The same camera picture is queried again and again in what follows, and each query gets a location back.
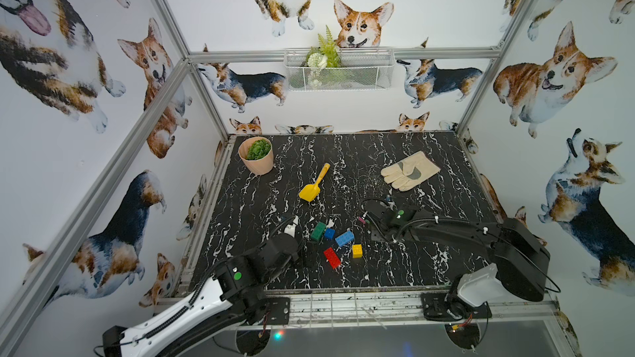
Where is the yellow small lego brick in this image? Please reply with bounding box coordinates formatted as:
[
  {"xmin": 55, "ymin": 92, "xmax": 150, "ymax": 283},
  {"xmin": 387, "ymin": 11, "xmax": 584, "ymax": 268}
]
[{"xmin": 352, "ymin": 244, "xmax": 363, "ymax": 259}]

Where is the light blue lego brick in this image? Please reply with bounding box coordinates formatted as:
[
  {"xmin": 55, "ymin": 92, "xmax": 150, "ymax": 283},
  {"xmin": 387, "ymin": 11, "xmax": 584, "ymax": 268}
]
[{"xmin": 335, "ymin": 231, "xmax": 355, "ymax": 247}]

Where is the red lego brick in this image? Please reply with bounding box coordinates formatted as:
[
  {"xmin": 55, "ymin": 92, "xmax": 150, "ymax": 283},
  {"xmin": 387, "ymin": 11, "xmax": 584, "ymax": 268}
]
[{"xmin": 323, "ymin": 248, "xmax": 342, "ymax": 269}]

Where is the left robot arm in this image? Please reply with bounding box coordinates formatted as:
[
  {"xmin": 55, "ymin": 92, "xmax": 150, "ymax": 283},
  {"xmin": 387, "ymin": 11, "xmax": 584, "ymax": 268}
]
[{"xmin": 94, "ymin": 233, "xmax": 299, "ymax": 356}]

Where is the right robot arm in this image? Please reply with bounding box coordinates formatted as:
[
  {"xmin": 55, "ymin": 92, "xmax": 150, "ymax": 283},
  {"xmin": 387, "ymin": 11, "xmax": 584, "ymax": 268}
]
[{"xmin": 361, "ymin": 198, "xmax": 551, "ymax": 307}]

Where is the green lego brick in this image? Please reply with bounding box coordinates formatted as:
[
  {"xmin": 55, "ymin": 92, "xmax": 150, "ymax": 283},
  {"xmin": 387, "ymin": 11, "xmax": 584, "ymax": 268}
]
[{"xmin": 310, "ymin": 221, "xmax": 327, "ymax": 242}]

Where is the dark blue small lego brick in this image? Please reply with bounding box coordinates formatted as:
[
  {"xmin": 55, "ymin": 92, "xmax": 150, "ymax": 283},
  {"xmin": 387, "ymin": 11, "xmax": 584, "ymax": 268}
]
[{"xmin": 324, "ymin": 228, "xmax": 335, "ymax": 241}]

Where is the cream canvas work glove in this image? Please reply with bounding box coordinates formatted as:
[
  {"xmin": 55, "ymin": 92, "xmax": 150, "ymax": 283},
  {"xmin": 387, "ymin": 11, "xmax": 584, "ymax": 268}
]
[{"xmin": 380, "ymin": 151, "xmax": 441, "ymax": 192}]

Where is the yellow toy shovel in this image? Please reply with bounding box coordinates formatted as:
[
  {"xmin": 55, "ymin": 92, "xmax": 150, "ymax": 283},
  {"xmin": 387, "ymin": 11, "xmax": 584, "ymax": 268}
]
[{"xmin": 299, "ymin": 163, "xmax": 331, "ymax": 203}]

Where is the terracotta pot with green plant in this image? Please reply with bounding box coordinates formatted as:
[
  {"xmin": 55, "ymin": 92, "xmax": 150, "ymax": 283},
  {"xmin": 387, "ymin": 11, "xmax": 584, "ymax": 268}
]
[{"xmin": 238, "ymin": 137, "xmax": 274, "ymax": 175}]

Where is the green fern with white flower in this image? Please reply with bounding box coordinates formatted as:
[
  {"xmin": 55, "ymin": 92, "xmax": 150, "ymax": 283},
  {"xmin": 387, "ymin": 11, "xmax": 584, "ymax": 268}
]
[{"xmin": 304, "ymin": 26, "xmax": 342, "ymax": 89}]

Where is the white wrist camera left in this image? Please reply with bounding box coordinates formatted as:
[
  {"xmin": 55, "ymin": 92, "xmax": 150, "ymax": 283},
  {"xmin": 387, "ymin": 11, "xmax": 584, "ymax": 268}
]
[{"xmin": 284, "ymin": 216, "xmax": 299, "ymax": 237}]

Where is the white wire wall basket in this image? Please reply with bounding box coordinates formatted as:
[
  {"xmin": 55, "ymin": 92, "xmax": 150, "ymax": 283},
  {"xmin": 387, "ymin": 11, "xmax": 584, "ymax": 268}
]
[{"xmin": 284, "ymin": 49, "xmax": 396, "ymax": 92}]

